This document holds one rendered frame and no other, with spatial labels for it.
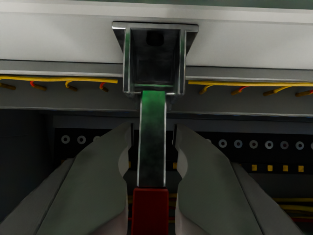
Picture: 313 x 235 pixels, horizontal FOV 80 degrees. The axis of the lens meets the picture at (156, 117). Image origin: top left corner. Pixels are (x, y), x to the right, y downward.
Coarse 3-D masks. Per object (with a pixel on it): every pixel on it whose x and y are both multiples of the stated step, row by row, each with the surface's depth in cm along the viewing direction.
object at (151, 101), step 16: (144, 96) 7; (160, 96) 7; (144, 112) 7; (160, 112) 7; (144, 128) 7; (160, 128) 7; (144, 144) 7; (160, 144) 7; (144, 160) 7; (160, 160) 7; (144, 176) 7; (160, 176) 7; (144, 192) 6; (160, 192) 6; (144, 208) 6; (160, 208) 6; (144, 224) 6; (160, 224) 6
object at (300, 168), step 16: (64, 128) 25; (80, 128) 25; (64, 144) 24; (80, 144) 24; (288, 144) 25; (304, 144) 25; (64, 160) 24; (176, 160) 25; (240, 160) 25; (256, 160) 25; (272, 160) 25; (288, 160) 25; (304, 160) 25
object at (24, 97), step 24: (0, 96) 12; (24, 96) 12; (48, 96) 12; (72, 96) 12; (96, 96) 12; (120, 96) 12; (192, 96) 12; (216, 96) 12; (240, 96) 12; (264, 96) 12; (288, 96) 12; (312, 96) 12
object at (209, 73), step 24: (0, 72) 10; (24, 72) 10; (48, 72) 10; (72, 72) 10; (96, 72) 10; (120, 72) 10; (192, 72) 10; (216, 72) 10; (240, 72) 10; (264, 72) 10; (288, 72) 10; (312, 72) 10
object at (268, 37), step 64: (0, 0) 5; (64, 0) 5; (128, 0) 5; (192, 0) 5; (256, 0) 5; (192, 64) 10; (256, 64) 10; (0, 128) 19; (192, 128) 24; (256, 128) 24
